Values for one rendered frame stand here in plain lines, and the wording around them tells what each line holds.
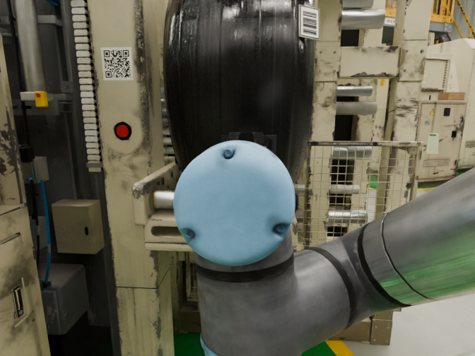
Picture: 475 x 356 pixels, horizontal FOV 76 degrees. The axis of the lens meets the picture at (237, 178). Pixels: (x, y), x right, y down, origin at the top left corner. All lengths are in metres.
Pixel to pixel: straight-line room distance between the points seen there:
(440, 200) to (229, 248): 0.14
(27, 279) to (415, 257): 0.81
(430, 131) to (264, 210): 5.02
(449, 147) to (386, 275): 5.26
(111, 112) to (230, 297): 0.68
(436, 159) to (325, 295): 5.13
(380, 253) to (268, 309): 0.10
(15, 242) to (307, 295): 0.70
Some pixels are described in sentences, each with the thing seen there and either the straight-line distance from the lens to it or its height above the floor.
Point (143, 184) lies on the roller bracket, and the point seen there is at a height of 0.95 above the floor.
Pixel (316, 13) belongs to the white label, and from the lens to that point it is 0.63.
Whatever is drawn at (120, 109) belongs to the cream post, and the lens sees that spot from 0.83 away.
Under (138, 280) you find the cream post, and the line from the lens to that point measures 0.95.
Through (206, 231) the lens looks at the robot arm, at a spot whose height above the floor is 1.04.
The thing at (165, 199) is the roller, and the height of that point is 0.91.
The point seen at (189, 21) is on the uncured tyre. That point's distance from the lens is 0.61.
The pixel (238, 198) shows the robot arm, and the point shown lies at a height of 1.06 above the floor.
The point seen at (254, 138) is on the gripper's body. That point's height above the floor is 1.08.
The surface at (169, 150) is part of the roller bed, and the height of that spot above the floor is 0.96.
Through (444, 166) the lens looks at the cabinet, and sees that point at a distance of 5.50.
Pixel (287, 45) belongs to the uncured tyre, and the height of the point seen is 1.22.
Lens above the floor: 1.11
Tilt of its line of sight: 13 degrees down
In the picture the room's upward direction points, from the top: straight up
